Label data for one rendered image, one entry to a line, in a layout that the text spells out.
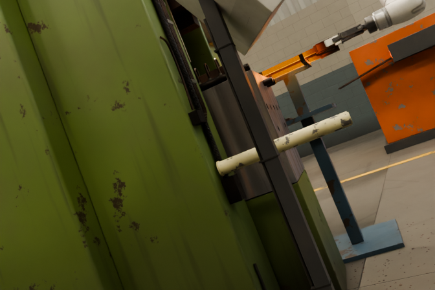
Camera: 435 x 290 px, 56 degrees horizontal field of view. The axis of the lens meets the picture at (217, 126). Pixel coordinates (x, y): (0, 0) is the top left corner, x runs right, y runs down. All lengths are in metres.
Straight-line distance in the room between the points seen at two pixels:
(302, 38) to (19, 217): 8.34
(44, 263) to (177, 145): 0.58
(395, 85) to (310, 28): 4.61
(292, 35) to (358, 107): 2.12
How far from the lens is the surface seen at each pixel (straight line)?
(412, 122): 5.05
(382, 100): 5.04
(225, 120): 1.56
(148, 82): 1.35
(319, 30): 9.33
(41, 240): 1.50
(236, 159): 1.32
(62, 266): 1.48
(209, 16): 1.14
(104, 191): 1.45
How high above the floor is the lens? 0.65
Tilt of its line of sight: 4 degrees up
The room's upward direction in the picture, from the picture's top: 22 degrees counter-clockwise
